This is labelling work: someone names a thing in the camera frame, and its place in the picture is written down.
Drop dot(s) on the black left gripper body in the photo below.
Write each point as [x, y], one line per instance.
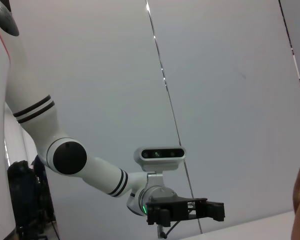
[170, 210]

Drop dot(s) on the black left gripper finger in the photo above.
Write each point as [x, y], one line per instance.
[213, 211]

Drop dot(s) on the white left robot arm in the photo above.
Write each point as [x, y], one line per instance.
[100, 172]

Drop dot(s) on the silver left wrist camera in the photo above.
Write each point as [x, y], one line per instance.
[160, 156]

